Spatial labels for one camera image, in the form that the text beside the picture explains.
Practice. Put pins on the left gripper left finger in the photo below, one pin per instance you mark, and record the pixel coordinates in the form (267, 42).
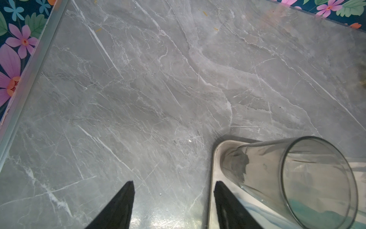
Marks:
(117, 213)

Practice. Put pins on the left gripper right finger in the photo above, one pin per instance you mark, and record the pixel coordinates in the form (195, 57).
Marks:
(231, 213)

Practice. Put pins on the beige plastic tray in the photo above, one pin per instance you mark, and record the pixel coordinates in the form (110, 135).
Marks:
(358, 169)

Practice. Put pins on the teal dotted tumbler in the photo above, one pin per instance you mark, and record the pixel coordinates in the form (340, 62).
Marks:
(312, 219)

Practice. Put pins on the grey smoky tumbler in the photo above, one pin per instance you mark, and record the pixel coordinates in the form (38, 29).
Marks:
(308, 169)

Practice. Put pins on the light blue tumbler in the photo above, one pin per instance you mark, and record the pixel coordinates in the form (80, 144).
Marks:
(267, 219)

